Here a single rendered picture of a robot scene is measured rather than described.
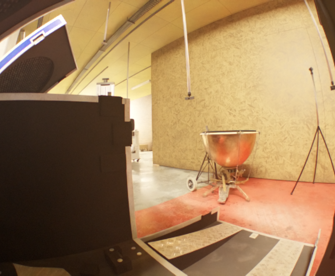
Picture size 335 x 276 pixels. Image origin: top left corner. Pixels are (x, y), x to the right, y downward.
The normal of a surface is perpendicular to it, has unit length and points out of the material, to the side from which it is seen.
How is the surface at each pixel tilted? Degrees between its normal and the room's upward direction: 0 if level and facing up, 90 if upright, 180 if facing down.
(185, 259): 90
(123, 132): 90
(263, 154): 90
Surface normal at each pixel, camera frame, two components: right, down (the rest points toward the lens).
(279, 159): -0.73, 0.03
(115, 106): 0.62, -0.01
